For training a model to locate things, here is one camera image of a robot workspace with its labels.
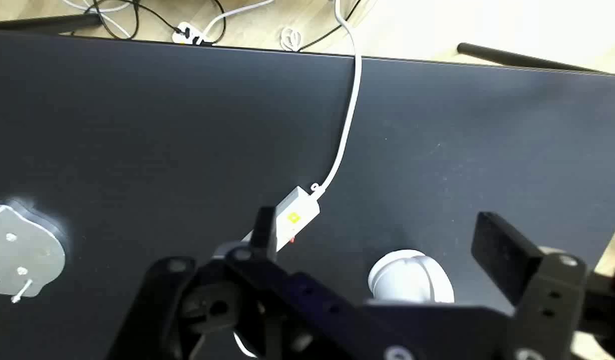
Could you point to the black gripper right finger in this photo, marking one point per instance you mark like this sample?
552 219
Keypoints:
508 256

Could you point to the white wall plug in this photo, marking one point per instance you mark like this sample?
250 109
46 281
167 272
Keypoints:
190 35

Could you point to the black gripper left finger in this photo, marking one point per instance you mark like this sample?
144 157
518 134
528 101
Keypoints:
268 230

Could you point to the white electric kettle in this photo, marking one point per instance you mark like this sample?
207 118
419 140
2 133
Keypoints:
409 278

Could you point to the white power strip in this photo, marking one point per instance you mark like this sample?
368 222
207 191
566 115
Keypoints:
298 210

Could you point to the black metal bar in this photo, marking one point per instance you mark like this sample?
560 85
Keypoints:
38 25

